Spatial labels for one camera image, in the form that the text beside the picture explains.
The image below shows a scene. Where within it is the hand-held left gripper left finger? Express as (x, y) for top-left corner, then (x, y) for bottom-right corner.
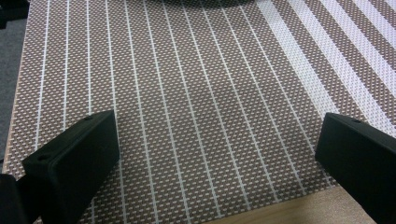
(21, 109), (120, 224)

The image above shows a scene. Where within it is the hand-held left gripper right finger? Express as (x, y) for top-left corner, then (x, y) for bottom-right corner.
(314, 112), (396, 224)

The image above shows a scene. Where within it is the brown striped woven placemat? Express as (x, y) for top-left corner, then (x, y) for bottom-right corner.
(2, 0), (396, 224)

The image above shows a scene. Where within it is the black object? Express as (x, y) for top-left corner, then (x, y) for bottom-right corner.
(0, 0), (31, 30)

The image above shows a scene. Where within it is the dark object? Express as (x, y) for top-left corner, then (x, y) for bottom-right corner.
(146, 0), (260, 8)

